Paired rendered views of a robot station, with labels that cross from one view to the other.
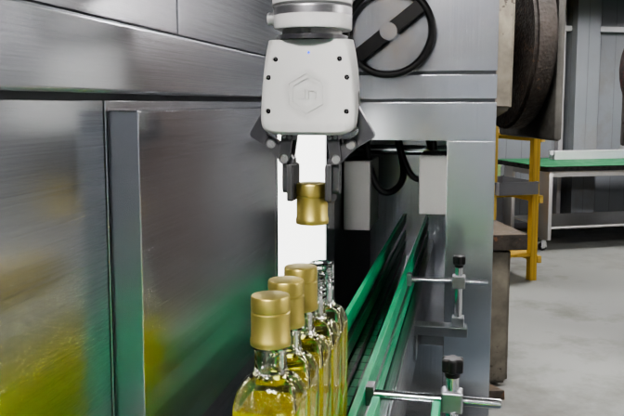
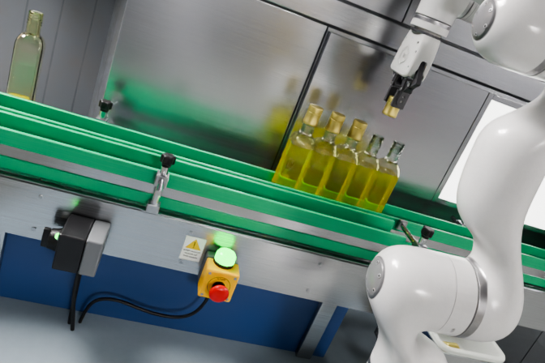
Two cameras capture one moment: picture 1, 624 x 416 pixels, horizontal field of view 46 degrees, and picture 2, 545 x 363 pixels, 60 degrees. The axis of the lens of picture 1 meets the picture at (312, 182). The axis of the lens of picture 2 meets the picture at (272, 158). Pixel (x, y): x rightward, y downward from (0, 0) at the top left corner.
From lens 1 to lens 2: 0.90 m
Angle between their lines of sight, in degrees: 63
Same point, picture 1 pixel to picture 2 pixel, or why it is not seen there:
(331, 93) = (408, 57)
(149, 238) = (319, 79)
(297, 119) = (396, 65)
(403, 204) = not seen: outside the picture
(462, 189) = not seen: outside the picture
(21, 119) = (279, 14)
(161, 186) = (336, 66)
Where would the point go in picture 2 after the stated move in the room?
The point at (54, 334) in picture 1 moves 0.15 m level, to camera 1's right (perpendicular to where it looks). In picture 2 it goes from (268, 83) to (288, 104)
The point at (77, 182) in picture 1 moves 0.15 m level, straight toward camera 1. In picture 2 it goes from (299, 45) to (252, 32)
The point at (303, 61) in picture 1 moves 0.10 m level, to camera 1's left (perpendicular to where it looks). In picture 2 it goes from (409, 40) to (386, 31)
